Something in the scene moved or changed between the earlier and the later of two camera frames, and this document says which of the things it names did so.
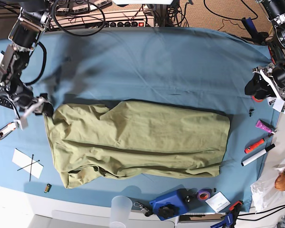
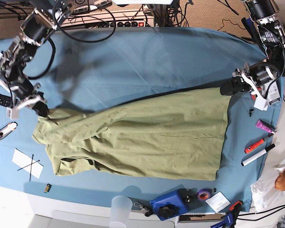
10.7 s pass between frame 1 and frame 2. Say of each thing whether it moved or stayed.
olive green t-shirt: moved
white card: stayed
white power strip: stayed
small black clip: stayed
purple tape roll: stayed
